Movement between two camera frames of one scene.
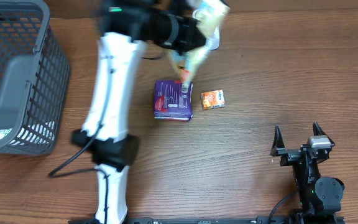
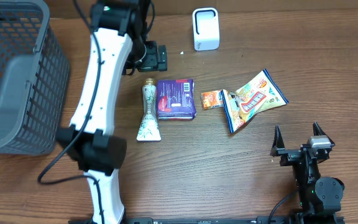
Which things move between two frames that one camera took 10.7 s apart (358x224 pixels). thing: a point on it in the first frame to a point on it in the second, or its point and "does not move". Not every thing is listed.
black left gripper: x=192 y=32 to x=158 y=60
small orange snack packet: x=213 y=99 does not move
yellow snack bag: x=211 y=14 to x=260 y=93
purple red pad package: x=173 y=100 does not move
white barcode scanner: x=208 y=24 does not move
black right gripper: x=289 y=155 does not move
